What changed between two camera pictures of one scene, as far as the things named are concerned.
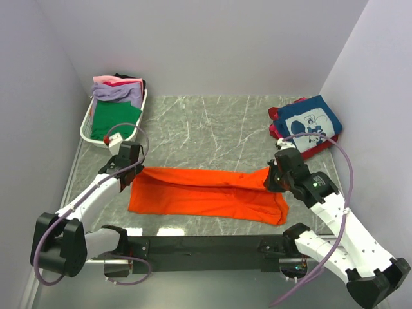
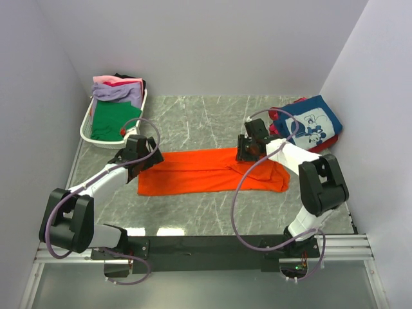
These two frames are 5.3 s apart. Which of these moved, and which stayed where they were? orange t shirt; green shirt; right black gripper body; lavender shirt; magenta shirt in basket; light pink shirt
Moved: orange t shirt; right black gripper body
Stayed: light pink shirt; green shirt; magenta shirt in basket; lavender shirt
